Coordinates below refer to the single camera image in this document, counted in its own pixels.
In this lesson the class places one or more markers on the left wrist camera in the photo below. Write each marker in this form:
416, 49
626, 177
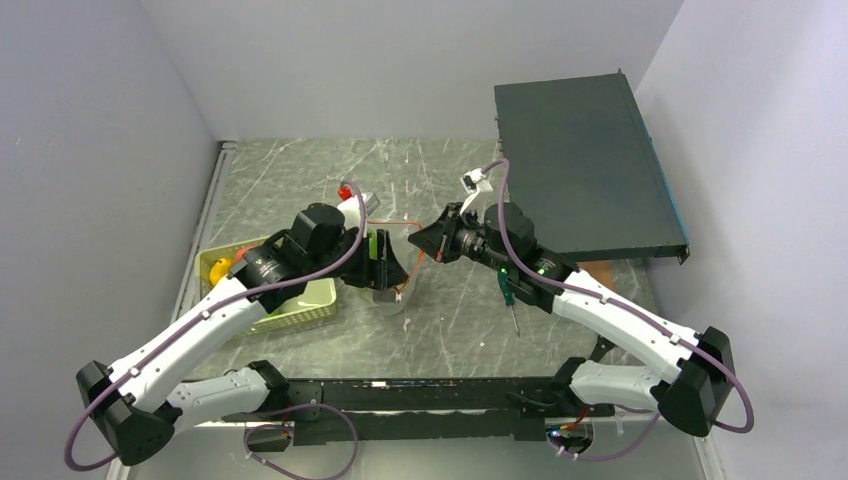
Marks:
358, 202

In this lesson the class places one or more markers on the yellow toy fruit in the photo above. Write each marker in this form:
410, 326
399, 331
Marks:
218, 270

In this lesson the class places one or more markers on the green handled screwdriver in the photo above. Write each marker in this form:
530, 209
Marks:
508, 297

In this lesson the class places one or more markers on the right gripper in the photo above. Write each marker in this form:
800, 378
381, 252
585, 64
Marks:
431, 239

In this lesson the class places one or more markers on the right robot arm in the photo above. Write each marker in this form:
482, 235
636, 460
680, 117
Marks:
686, 376

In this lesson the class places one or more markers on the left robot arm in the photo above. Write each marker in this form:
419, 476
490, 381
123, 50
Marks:
141, 401

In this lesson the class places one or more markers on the clear zip top bag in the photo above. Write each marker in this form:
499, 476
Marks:
394, 300

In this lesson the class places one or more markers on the green plastic basket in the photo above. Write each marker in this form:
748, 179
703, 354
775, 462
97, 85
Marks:
317, 303

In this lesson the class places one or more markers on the dark green metal case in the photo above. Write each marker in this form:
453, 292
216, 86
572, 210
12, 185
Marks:
584, 169

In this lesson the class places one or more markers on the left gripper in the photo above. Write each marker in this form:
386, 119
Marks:
391, 272

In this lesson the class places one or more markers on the red toy tomato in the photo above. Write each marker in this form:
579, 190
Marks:
241, 252

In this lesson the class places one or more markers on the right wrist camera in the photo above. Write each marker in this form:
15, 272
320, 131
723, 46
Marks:
477, 187

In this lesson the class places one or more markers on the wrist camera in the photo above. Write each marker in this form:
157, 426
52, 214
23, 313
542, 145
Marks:
477, 187
358, 202

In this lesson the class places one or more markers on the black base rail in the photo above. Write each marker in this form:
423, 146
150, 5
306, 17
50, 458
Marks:
334, 410

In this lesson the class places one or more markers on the aluminium frame rail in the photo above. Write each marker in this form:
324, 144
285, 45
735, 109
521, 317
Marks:
227, 151

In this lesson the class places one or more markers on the wooden board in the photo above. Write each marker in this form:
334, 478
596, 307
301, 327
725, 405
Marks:
621, 276

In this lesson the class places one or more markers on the black pliers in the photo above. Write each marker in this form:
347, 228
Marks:
602, 347

